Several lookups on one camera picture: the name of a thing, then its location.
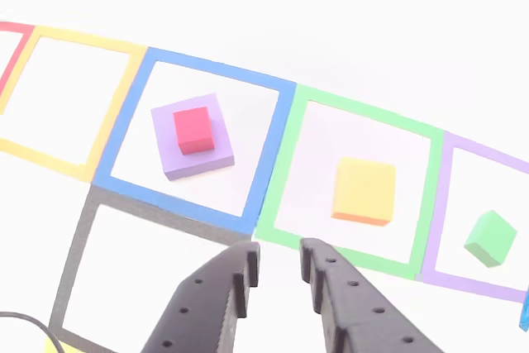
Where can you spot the orange square frame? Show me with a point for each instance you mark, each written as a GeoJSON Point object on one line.
{"type": "Point", "coordinates": [115, 109]}

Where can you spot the orange cube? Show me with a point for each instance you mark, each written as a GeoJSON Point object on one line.
{"type": "Point", "coordinates": [363, 187]}

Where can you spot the green square frame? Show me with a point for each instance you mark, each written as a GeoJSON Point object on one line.
{"type": "Point", "coordinates": [289, 163]}

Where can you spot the small red cube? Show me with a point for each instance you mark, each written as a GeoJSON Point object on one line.
{"type": "Point", "coordinates": [192, 127]}

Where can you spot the large purple cube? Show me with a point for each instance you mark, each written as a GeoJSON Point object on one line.
{"type": "Point", "coordinates": [165, 150]}

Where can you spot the blue tape strip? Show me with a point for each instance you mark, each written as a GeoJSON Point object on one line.
{"type": "Point", "coordinates": [525, 311]}

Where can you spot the green cube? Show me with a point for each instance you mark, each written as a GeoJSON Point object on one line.
{"type": "Point", "coordinates": [489, 237]}

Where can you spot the red square frame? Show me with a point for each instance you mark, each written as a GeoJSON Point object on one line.
{"type": "Point", "coordinates": [16, 55]}

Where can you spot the yellow square frame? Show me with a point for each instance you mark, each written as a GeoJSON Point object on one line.
{"type": "Point", "coordinates": [51, 346]}

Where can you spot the purple square frame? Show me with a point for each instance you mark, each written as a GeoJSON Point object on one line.
{"type": "Point", "coordinates": [442, 204]}

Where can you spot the black square frame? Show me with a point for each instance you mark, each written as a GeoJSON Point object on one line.
{"type": "Point", "coordinates": [74, 254]}

